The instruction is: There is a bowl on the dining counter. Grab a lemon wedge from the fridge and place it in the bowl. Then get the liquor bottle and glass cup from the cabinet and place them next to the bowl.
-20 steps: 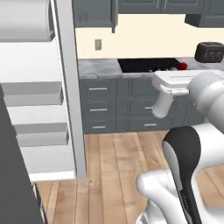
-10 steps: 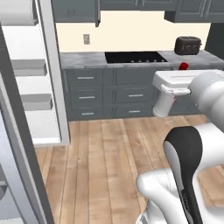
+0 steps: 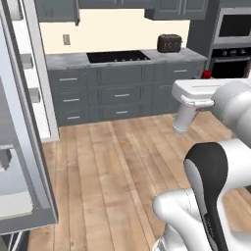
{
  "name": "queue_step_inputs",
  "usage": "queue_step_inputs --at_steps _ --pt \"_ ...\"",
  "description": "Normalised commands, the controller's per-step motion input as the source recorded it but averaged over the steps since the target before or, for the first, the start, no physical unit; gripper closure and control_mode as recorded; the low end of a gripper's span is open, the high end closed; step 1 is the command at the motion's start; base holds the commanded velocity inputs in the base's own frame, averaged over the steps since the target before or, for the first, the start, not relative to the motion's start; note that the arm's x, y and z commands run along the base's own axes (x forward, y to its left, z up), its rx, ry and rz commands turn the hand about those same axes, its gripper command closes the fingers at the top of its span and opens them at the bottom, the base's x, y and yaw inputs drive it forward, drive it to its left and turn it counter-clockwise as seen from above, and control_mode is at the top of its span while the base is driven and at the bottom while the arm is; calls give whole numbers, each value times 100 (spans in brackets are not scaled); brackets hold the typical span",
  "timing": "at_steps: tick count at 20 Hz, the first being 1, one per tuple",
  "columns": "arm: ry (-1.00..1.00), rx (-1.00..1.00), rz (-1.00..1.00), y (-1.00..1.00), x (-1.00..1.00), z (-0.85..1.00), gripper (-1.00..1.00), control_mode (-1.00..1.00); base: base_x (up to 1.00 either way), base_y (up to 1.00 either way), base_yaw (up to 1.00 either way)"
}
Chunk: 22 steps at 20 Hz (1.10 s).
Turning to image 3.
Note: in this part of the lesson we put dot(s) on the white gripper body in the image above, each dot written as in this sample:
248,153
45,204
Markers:
184,119

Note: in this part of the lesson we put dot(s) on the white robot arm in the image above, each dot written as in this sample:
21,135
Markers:
209,183

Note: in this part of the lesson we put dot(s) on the white fridge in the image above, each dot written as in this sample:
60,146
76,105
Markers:
39,81

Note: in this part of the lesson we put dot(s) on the grey fridge door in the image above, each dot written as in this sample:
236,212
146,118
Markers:
23,170

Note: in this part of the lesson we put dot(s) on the small red object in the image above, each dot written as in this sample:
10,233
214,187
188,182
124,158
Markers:
206,75

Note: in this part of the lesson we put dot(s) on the grey base cupboard run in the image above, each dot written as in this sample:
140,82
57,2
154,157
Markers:
121,94

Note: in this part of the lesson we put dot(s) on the black silver oven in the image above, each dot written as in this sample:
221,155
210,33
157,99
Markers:
230,63

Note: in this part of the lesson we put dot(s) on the dark brown toaster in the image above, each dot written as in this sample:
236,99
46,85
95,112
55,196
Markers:
169,43

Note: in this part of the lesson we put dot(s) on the grey tall oven cupboard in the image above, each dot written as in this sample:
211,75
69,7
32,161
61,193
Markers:
199,29

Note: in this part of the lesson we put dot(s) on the black hob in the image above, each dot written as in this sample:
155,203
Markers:
117,57

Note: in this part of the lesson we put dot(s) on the grey upper cupboard run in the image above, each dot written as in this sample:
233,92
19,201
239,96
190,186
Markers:
170,8

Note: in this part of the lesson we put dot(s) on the grey wall socket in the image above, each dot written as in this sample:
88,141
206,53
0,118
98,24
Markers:
66,39

